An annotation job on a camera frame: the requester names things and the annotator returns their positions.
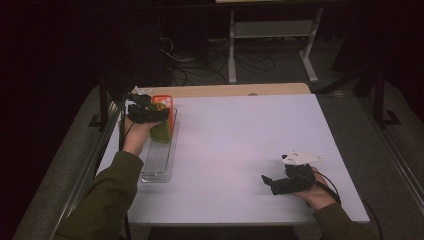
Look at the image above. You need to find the person's left hand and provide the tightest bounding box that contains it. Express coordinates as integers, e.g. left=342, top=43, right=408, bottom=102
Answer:
left=118, top=117, right=162, bottom=157

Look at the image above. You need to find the clear plastic rack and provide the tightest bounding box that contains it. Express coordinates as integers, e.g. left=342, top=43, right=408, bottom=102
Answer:
left=140, top=107, right=180, bottom=184

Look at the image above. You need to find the black metal stand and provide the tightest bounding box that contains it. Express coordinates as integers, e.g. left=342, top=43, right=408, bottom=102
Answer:
left=87, top=75, right=112, bottom=132
left=372, top=64, right=403, bottom=130

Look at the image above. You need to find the person's right hand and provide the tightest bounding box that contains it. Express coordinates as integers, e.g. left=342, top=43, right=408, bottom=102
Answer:
left=292, top=171, right=338, bottom=212

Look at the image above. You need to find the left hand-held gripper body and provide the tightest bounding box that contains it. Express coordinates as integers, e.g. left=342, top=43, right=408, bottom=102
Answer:
left=124, top=86, right=161, bottom=124

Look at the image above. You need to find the green printed phone case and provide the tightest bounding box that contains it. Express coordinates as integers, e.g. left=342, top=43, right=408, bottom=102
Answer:
left=148, top=102, right=172, bottom=145

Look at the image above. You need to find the metal floor rail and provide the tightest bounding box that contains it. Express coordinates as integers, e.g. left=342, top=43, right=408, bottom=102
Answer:
left=49, top=99, right=122, bottom=240
left=362, top=99, right=424, bottom=215

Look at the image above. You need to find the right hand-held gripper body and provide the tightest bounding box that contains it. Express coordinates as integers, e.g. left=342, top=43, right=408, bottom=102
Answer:
left=270, top=151, right=324, bottom=196

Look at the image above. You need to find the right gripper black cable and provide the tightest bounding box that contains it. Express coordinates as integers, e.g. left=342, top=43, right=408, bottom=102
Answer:
left=311, top=169, right=385, bottom=240

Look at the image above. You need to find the orange phone case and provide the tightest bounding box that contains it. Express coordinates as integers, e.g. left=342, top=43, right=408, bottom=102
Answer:
left=150, top=94, right=175, bottom=137

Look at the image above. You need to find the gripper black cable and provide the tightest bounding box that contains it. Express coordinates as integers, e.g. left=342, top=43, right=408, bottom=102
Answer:
left=311, top=169, right=385, bottom=240
left=118, top=95, right=135, bottom=152

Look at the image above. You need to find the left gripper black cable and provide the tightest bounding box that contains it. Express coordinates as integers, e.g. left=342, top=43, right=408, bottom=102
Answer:
left=118, top=95, right=135, bottom=152

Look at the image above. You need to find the tangle of floor cables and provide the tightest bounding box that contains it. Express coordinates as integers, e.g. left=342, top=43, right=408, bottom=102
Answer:
left=155, top=18, right=278, bottom=86

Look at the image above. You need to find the white metal desk frame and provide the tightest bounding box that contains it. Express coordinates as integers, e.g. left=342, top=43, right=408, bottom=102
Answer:
left=227, top=7, right=325, bottom=85

